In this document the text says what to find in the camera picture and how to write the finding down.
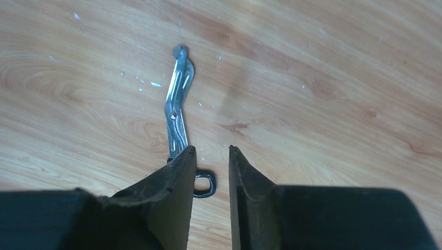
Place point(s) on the black handled scissors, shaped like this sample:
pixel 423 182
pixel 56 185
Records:
pixel 179 87

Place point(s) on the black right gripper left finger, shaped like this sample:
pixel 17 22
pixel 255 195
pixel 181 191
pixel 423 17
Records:
pixel 153 213

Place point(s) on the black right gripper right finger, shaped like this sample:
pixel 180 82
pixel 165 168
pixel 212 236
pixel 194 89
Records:
pixel 265 215

